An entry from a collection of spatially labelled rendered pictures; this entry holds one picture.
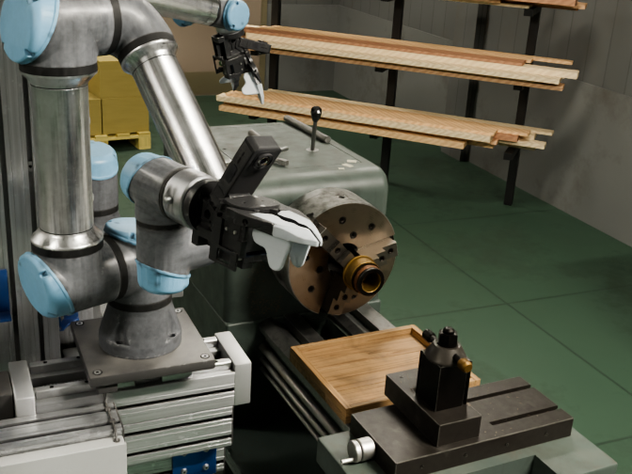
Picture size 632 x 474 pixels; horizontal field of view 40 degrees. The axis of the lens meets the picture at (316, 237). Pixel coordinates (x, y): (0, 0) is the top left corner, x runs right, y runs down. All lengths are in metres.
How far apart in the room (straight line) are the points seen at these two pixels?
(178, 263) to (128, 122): 5.79
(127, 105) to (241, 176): 5.91
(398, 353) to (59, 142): 1.14
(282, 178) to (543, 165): 4.31
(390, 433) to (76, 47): 0.94
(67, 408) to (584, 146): 4.90
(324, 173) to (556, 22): 4.18
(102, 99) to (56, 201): 5.49
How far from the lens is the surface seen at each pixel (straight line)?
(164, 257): 1.23
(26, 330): 1.75
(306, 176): 2.32
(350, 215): 2.20
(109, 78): 6.89
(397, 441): 1.74
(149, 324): 1.57
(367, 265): 2.12
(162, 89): 1.37
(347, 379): 2.09
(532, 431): 1.86
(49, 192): 1.43
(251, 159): 1.05
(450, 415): 1.75
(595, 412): 3.90
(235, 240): 1.06
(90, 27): 1.37
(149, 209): 1.20
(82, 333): 1.69
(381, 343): 2.26
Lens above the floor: 1.95
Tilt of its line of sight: 21 degrees down
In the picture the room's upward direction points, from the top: 4 degrees clockwise
